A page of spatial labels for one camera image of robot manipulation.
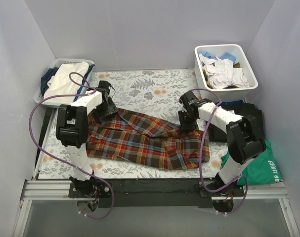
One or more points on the grey perforated basket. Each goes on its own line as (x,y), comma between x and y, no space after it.
(57,63)

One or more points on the white crumpled clothes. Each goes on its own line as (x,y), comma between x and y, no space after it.
(223,74)

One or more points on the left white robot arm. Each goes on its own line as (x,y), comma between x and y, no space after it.
(72,125)

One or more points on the floral table mat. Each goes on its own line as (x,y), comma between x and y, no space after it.
(155,93)

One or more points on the green shirt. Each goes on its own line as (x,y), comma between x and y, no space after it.
(263,170)

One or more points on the light blue garment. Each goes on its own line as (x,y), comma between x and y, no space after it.
(225,55)

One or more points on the white plastic bin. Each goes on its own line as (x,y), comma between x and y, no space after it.
(226,95)

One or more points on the plaid long sleeve shirt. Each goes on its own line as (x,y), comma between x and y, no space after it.
(142,139)

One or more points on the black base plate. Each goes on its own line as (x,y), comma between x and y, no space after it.
(150,192)

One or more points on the navy blue garment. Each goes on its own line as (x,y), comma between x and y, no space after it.
(46,78)

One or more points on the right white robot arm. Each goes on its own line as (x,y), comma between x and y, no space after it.
(244,136)

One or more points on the black folded shirt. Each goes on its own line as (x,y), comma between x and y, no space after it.
(239,108)

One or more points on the white folded garment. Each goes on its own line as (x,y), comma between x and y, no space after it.
(61,84)

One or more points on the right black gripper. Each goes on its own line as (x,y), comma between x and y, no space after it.
(186,122)

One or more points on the aluminium frame rail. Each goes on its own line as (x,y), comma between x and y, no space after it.
(47,211)

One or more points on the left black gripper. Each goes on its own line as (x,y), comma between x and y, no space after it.
(107,110)

